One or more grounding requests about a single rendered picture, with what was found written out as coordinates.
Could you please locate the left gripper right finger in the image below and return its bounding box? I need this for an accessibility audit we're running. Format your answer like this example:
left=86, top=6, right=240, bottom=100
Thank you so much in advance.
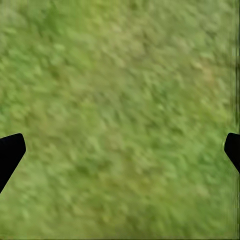
left=224, top=132, right=240, bottom=173

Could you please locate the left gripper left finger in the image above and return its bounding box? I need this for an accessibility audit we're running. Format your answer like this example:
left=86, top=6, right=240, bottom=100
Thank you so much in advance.
left=0, top=133, right=26, bottom=193

